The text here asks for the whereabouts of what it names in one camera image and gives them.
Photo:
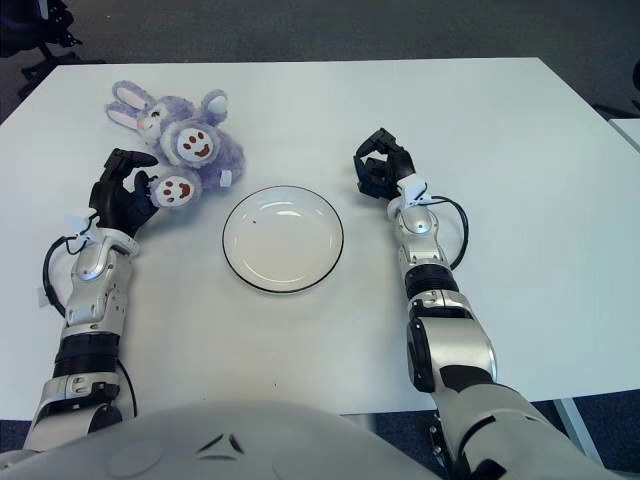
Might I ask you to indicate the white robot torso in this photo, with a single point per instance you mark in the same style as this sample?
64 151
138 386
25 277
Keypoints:
225 450

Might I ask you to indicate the purple bunny plush doll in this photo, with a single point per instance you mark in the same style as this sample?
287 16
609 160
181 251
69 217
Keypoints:
215 155

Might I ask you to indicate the white plate with black rim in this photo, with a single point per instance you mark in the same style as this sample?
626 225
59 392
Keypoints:
282 245

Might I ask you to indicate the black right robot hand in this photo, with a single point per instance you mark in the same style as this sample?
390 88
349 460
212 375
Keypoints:
387 167

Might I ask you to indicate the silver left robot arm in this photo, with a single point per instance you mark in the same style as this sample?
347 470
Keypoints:
95 280

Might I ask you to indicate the white table leg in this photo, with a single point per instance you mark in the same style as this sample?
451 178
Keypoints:
575 430

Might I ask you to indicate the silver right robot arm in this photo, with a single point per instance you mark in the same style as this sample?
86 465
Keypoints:
450 350

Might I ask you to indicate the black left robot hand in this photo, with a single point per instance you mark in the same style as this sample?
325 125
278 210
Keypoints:
120 205

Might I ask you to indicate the black office chair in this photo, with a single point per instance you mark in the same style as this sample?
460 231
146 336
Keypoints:
30 20

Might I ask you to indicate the white side table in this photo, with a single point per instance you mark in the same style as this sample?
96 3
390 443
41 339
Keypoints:
630 132

